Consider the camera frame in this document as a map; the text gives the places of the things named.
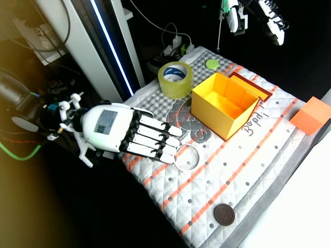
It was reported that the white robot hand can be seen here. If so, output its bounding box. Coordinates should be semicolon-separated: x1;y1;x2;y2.
81;101;183;165
219;0;290;47

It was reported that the silver metal ring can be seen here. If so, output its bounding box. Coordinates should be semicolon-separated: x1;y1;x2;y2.
173;144;201;172

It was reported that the yellow box with red lid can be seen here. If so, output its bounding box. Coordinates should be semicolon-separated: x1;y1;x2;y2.
190;71;274;142

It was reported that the green round cap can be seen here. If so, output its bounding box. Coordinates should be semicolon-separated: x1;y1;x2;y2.
205;58;219;70

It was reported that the clear packing tape roll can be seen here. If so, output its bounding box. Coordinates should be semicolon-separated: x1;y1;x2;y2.
157;61;194;99

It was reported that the black power adapter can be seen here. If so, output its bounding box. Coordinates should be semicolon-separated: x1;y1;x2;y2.
146;54;173;73

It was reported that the white column with blue light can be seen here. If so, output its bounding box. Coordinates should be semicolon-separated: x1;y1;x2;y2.
35;0;146;103

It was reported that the orange cube block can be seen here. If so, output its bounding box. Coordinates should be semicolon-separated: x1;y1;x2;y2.
289;96;331;136

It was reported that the white power strip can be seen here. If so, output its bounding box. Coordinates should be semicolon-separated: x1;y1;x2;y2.
162;43;195;57

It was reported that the grey white quilt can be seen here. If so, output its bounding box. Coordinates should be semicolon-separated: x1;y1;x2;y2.
117;45;321;248

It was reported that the chocolate sandwich cookie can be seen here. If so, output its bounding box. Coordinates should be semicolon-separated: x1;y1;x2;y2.
213;203;236;227

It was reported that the thin white hanging cable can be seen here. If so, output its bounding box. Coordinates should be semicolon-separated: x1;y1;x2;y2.
216;14;222;54

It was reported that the green cable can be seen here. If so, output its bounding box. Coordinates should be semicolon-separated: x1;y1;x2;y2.
0;141;42;162

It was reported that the white charger cable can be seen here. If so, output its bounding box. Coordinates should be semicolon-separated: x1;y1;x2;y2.
161;22;193;50

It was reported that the thick black cable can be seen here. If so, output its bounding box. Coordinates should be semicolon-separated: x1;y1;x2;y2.
0;0;71;53

